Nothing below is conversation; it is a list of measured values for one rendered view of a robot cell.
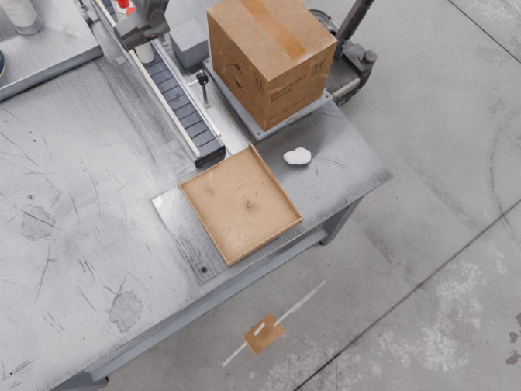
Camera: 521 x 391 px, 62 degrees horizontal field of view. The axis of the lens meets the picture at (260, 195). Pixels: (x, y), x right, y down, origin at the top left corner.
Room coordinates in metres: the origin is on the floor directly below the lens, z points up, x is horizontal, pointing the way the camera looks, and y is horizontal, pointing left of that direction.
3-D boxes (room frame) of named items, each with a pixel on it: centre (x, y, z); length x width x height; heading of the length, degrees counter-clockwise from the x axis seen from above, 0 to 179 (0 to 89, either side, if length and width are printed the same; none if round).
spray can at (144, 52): (0.92, 0.42, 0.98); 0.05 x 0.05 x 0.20
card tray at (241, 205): (0.45, 0.06, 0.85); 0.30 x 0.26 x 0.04; 37
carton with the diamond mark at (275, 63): (0.89, 0.01, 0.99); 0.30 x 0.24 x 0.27; 41
